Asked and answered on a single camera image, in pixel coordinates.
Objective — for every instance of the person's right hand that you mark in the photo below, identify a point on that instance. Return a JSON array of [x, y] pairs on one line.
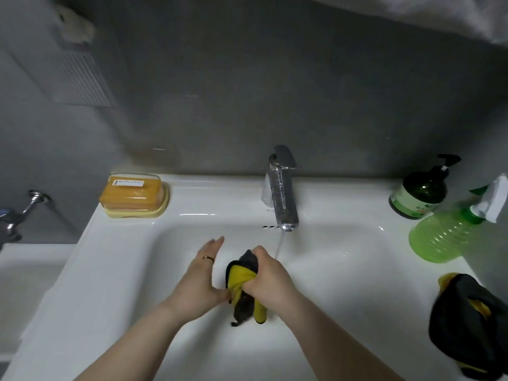
[[272, 279]]

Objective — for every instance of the person's left hand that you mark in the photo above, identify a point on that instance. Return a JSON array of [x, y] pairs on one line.
[[197, 283]]

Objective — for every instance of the person's left thumb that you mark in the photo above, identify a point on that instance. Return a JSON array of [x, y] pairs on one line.
[[220, 296]]

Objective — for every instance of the person's right fingers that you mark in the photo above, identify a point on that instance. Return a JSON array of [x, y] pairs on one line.
[[254, 273]]

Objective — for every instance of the yellow and grey cleaning cloth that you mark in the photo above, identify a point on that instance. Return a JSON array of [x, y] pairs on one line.
[[244, 289]]

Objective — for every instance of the person's right forearm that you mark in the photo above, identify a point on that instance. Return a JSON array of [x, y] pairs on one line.
[[337, 341]]

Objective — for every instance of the person's left forearm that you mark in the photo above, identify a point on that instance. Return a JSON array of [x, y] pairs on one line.
[[131, 345]]

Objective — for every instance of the white ceramic sink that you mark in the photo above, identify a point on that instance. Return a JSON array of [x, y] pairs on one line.
[[246, 281]]

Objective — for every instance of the chrome faucet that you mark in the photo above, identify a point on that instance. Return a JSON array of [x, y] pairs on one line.
[[281, 190]]

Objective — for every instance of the yellow soap dish with lid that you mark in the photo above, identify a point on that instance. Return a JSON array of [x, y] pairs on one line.
[[134, 195]]

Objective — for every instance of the dark green pump bottle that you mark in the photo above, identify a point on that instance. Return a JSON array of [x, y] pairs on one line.
[[422, 190]]

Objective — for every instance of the white bathtub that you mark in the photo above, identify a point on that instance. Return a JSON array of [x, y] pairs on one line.
[[23, 289]]

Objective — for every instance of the light green spray bottle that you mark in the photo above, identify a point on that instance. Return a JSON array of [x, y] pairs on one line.
[[448, 230]]

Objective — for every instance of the black and yellow cloth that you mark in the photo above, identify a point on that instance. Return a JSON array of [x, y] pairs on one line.
[[468, 325]]

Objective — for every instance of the chrome wall tap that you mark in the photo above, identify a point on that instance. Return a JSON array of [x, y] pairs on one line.
[[18, 218]]

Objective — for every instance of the wall vent grille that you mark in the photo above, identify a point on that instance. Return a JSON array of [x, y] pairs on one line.
[[85, 79]]

